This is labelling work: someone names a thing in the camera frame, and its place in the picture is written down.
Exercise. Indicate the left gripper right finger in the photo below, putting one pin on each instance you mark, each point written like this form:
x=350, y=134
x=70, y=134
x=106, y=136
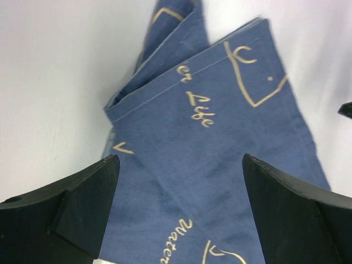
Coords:
x=297, y=222

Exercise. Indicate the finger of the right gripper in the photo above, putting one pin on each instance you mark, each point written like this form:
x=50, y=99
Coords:
x=346, y=110

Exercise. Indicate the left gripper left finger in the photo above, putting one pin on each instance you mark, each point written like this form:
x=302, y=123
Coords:
x=62, y=222

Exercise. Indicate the blue cloth placemat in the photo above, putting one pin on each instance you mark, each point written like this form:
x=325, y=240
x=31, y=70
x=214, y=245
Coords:
x=181, y=126

